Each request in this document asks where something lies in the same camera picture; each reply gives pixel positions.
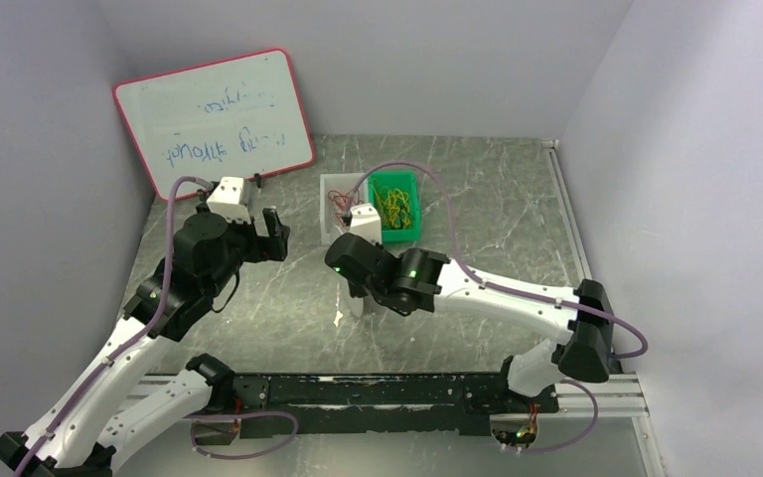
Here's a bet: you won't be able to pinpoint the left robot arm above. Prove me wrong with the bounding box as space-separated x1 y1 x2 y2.
0 203 290 476

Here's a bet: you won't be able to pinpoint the white plastic bin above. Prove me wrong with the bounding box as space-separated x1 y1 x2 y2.
319 173 363 245

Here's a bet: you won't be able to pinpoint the green plastic bin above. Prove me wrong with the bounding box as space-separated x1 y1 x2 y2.
368 171 421 243

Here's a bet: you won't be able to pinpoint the red framed whiteboard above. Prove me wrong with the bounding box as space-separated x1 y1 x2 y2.
112 49 315 200

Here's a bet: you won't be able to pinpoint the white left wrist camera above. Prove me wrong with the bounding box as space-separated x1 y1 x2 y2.
207 176 251 224

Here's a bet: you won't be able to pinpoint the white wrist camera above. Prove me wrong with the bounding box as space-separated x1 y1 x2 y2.
348 203 382 244
207 176 251 224

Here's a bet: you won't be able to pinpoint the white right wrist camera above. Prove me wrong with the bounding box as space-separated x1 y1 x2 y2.
348 203 382 244

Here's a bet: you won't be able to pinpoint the red wires in bin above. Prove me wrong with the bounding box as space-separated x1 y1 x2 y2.
327 189 357 229

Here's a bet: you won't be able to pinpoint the yellow wires in bin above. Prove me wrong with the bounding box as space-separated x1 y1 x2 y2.
373 185 417 232

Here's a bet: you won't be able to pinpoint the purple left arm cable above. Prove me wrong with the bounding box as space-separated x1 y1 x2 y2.
12 175 215 477

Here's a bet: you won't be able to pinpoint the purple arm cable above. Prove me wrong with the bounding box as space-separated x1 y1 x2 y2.
12 175 215 477
343 161 650 361

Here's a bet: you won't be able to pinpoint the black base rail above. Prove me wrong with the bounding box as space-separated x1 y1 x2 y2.
202 372 558 438

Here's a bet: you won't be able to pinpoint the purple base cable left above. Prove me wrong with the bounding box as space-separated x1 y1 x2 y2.
190 409 300 461

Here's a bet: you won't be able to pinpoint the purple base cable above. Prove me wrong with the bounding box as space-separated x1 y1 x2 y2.
190 409 300 461
501 378 600 457

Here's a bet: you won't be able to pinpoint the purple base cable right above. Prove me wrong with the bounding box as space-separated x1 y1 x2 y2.
501 378 600 457

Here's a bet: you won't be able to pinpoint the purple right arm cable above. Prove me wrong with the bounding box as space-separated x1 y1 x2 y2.
343 161 650 361

